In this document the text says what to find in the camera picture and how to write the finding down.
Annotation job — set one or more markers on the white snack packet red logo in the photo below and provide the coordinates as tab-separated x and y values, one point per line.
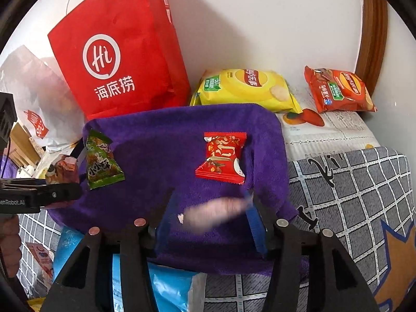
40	260

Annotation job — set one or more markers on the pale pink small snack packet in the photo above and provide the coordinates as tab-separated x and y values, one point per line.
214	214

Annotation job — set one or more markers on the person's left hand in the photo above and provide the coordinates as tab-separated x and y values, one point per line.
9	247

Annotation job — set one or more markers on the wooden headboard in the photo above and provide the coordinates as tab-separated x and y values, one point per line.
22	143

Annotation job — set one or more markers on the blue tissue box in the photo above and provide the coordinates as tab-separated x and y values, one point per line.
169	286

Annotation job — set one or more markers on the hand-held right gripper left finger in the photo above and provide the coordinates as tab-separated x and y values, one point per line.
162	230

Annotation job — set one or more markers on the grey checked blanket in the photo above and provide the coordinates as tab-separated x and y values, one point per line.
351	201

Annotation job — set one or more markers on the red candy packet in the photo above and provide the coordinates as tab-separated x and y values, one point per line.
222	159

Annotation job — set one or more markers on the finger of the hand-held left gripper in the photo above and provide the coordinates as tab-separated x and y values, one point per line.
61	195
78	152

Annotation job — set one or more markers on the yellow triangular snack packet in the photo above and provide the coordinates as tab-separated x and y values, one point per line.
35	305

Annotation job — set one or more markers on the yellow chips bag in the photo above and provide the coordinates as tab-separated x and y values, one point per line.
247	87

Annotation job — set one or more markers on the red chips bag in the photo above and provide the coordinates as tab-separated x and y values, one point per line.
338	91

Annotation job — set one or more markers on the brown wooden door frame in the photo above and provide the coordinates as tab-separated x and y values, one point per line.
373	32

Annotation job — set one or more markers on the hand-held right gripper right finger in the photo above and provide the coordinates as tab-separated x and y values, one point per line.
255	227

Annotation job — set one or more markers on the reddish brown packet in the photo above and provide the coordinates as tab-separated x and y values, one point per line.
66	169

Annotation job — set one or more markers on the green snack packet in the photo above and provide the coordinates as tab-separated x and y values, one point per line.
100	159

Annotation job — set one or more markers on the purple towel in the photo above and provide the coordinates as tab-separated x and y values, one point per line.
162	156

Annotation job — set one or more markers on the white printed sheet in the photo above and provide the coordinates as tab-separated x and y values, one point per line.
325	136

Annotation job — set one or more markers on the white plastic shopping bag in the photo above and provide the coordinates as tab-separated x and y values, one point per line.
29	84

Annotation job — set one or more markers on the red paper bag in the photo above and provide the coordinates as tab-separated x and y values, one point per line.
130	45

